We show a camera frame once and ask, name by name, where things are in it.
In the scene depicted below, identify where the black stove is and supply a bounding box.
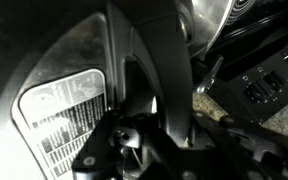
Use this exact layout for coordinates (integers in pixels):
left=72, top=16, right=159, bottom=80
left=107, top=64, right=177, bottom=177
left=197, top=0, right=288, bottom=127

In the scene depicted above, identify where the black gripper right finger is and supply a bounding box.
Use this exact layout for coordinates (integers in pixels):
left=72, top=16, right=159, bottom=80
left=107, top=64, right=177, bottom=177
left=193, top=113, right=288, bottom=180

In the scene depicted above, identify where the black rice cooker lid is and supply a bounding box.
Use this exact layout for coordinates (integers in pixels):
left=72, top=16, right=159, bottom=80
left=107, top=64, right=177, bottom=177
left=0, top=0, right=199, bottom=180

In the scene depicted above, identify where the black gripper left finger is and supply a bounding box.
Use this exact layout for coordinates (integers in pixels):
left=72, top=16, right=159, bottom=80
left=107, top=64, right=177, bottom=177
left=72, top=109, right=160, bottom=180

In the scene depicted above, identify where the steel and black rice cooker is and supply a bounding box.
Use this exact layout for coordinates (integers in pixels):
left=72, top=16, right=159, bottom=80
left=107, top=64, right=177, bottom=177
left=175, top=0, right=236, bottom=60

